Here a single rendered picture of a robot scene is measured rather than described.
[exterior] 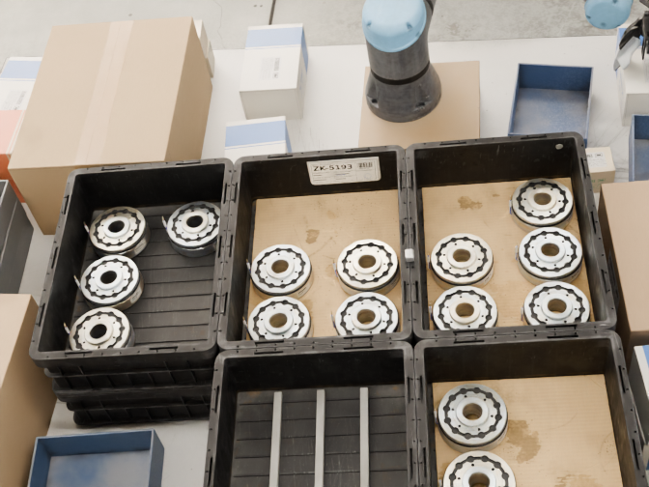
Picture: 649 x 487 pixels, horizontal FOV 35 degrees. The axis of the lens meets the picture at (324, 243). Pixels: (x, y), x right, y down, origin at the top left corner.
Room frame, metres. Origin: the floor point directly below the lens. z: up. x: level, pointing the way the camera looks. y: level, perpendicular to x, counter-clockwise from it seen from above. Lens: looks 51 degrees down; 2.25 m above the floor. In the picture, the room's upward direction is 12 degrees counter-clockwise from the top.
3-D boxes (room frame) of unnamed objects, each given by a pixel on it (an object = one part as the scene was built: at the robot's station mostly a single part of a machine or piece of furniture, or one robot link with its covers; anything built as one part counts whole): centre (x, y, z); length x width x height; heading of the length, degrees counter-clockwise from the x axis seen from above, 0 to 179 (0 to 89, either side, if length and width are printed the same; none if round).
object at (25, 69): (1.75, 0.57, 0.75); 0.20 x 0.12 x 0.09; 161
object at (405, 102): (1.50, -0.21, 0.83); 0.15 x 0.15 x 0.10
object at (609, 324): (1.01, -0.28, 0.92); 0.40 x 0.30 x 0.02; 170
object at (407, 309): (1.06, 0.01, 0.92); 0.40 x 0.30 x 0.02; 170
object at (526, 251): (0.99, -0.36, 0.86); 0.10 x 0.10 x 0.01
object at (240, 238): (1.06, 0.01, 0.87); 0.40 x 0.30 x 0.11; 170
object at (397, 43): (1.51, -0.21, 0.95); 0.13 x 0.12 x 0.14; 157
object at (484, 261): (1.02, -0.22, 0.86); 0.10 x 0.10 x 0.01
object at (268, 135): (1.41, 0.10, 0.75); 0.20 x 0.12 x 0.09; 172
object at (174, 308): (1.12, 0.31, 0.87); 0.40 x 0.30 x 0.11; 170
